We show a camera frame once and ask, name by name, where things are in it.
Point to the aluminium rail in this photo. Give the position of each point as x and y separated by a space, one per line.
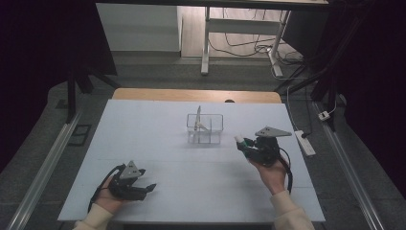
44 172
351 172

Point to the clear acrylic organizer box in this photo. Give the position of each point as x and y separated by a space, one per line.
214 123

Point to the person's right hand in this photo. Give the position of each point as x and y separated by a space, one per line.
271 175

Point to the white framed desk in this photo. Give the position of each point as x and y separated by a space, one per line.
242 26

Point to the white pen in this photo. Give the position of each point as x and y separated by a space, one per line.
202 126

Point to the silver pen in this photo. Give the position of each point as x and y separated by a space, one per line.
198 116

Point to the white power strip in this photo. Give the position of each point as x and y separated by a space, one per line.
305 144

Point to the dark curtain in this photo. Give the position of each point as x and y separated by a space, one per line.
383 80
38 64

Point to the pale blue table board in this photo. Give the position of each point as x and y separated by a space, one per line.
143 127

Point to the white and green tube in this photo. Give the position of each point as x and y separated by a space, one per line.
239 139

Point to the black metal stand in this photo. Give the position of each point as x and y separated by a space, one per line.
328 83
71 96

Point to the white cabinet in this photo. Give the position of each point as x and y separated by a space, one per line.
137 27

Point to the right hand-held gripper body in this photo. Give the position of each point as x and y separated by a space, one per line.
265 151

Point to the person's left hand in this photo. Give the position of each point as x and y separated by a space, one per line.
108 201

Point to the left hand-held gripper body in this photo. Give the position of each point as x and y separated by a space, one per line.
126 191

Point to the small white adapter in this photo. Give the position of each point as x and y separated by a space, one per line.
324 115

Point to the wooden table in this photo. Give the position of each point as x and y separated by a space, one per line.
191 95

